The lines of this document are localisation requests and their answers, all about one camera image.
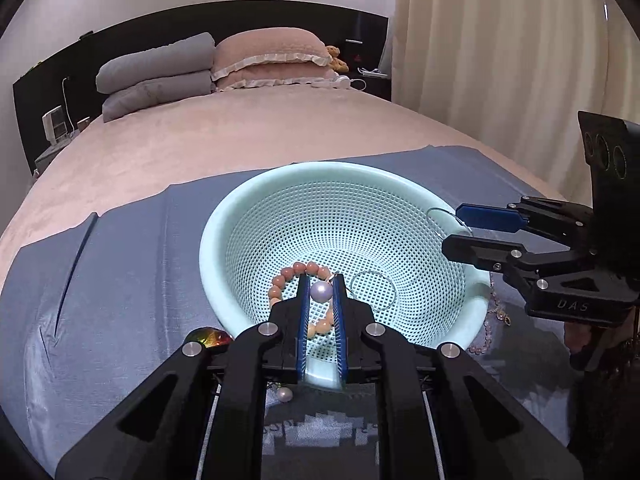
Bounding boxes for white headphones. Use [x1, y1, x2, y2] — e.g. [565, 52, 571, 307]
[310, 74, 369, 92]

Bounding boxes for person's right hand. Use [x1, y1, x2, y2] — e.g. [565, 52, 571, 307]
[564, 321, 594, 362]

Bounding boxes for pink bead bracelet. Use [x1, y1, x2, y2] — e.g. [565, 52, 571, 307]
[268, 261, 336, 339]

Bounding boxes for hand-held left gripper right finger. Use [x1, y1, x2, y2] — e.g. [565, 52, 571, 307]
[331, 274, 586, 480]

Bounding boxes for mint green perforated basket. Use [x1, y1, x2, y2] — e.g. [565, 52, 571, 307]
[199, 161, 493, 391]

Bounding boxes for brown teddy bear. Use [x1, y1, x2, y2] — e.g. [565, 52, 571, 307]
[322, 45, 350, 74]

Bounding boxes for grey pillow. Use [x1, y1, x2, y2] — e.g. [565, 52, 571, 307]
[95, 32, 217, 95]
[101, 71, 216, 124]

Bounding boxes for pink crystal bead necklace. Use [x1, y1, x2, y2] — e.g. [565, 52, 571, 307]
[467, 270, 512, 357]

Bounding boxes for dark nightstand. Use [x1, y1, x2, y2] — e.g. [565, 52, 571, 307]
[349, 66, 394, 104]

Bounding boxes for blue-grey cloth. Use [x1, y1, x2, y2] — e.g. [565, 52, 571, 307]
[0, 145, 592, 480]

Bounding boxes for black headboard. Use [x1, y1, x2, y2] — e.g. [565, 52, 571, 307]
[12, 1, 390, 177]

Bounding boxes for silver hoop earring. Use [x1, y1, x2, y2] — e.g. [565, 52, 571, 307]
[348, 272, 397, 311]

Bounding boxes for pink bed blanket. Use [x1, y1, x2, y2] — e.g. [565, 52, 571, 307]
[0, 81, 567, 261]

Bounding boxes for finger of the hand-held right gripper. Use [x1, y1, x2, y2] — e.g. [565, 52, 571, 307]
[441, 233, 597, 287]
[456, 196, 595, 247]

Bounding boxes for cream curtain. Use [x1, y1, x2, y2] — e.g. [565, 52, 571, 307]
[387, 0, 640, 202]

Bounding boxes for iridescent gem brooch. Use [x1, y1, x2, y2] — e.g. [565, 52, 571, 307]
[192, 327, 234, 349]

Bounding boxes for white bedside device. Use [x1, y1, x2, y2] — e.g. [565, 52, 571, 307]
[41, 105, 71, 145]

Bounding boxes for pink ruffled pillow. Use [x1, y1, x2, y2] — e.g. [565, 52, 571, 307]
[212, 62, 347, 92]
[210, 29, 335, 81]

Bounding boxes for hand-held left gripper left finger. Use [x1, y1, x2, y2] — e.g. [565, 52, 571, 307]
[54, 274, 311, 480]

